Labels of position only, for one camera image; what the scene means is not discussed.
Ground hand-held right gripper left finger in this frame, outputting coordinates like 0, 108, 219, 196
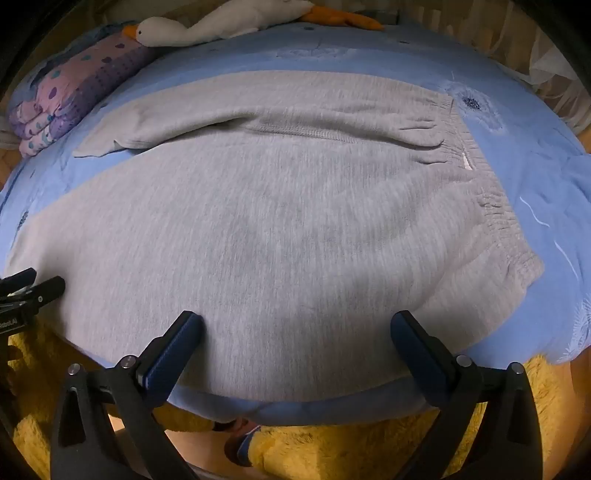
50, 310, 204, 480

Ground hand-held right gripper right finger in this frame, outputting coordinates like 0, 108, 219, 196
390, 310, 544, 480

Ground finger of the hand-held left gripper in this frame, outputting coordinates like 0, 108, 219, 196
0, 275, 66, 311
0, 268, 37, 297

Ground grey pants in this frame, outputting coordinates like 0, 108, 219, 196
4, 69, 546, 405

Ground blue slipper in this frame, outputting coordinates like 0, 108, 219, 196
223, 418, 263, 468

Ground yellow fuzzy clothing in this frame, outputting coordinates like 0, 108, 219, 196
0, 318, 574, 480

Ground folded purple dotted quilt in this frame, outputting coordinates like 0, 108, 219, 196
9, 25, 163, 158

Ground white goose plush toy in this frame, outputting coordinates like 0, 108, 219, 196
122, 0, 385, 49

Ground white sheer curtain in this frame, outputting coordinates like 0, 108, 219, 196
462, 14, 591, 127

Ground blue floral bedsheet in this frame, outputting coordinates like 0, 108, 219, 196
0, 21, 591, 426

